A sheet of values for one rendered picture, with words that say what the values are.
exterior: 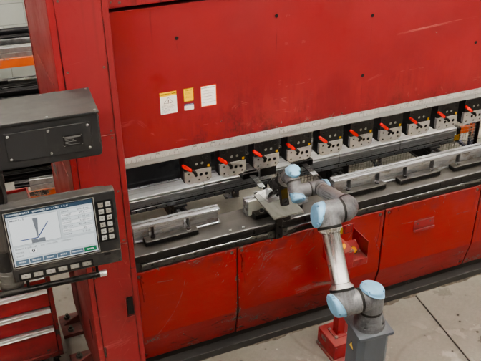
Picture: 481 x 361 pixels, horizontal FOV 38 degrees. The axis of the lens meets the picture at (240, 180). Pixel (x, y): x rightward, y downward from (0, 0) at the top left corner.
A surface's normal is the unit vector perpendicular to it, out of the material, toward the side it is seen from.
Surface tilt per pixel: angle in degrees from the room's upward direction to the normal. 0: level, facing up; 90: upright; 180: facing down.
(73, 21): 90
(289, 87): 90
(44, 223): 90
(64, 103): 0
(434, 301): 0
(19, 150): 90
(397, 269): 103
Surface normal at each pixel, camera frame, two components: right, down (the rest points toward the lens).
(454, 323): -0.01, -0.86
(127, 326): 0.39, 0.46
